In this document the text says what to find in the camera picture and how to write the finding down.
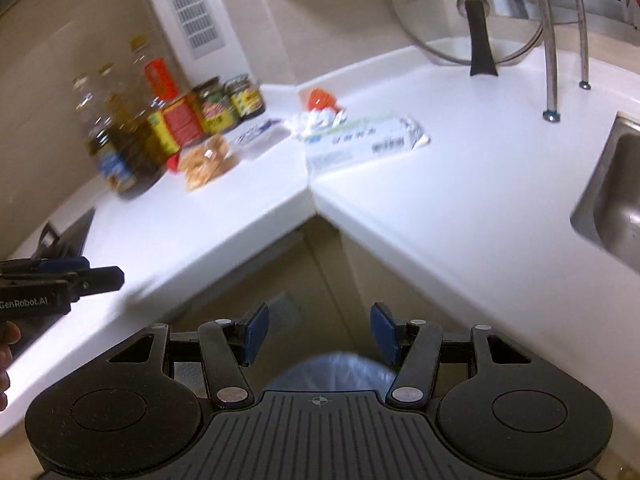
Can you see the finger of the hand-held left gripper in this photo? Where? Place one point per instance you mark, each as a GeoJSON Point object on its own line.
{"type": "Point", "coordinates": [100, 278]}
{"type": "Point", "coordinates": [60, 263]}

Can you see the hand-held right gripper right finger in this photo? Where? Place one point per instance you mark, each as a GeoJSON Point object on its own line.
{"type": "Point", "coordinates": [385, 332]}

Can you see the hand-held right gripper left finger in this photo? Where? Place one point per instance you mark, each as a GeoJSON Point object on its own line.
{"type": "Point", "coordinates": [255, 332]}

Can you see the bin with blue plastic liner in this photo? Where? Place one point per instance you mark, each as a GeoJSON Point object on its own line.
{"type": "Point", "coordinates": [325, 370]}

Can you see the white cardboard box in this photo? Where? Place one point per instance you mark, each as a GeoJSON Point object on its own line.
{"type": "Point", "coordinates": [360, 145]}

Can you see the white tissue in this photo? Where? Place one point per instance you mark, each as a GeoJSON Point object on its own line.
{"type": "Point", "coordinates": [315, 121]}

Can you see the person's left hand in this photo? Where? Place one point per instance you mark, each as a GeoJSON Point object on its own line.
{"type": "Point", "coordinates": [7, 335]}

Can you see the beige kitchen cabinet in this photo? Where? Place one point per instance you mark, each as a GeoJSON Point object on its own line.
{"type": "Point", "coordinates": [325, 260]}

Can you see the large dark oil bottle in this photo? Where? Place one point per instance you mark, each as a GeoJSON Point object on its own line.
{"type": "Point", "coordinates": [125, 165]}

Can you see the red label oil bottle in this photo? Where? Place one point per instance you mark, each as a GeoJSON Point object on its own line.
{"type": "Point", "coordinates": [177, 120]}

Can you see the small white blister pack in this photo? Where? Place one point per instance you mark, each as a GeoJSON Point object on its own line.
{"type": "Point", "coordinates": [260, 140]}

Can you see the yellow label pickle jar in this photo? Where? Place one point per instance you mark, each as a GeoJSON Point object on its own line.
{"type": "Point", "coordinates": [247, 100]}

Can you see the orange mesh net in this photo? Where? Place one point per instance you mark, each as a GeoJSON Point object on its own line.
{"type": "Point", "coordinates": [320, 97]}

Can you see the stainless steel sink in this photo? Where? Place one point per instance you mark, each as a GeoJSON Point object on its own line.
{"type": "Point", "coordinates": [620, 200]}

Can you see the glass pot lid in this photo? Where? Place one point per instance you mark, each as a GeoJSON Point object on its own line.
{"type": "Point", "coordinates": [477, 35]}

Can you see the steel rack legs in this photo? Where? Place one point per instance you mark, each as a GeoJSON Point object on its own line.
{"type": "Point", "coordinates": [550, 60]}

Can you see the white wall vent grille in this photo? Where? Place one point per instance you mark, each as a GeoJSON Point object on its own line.
{"type": "Point", "coordinates": [187, 5]}

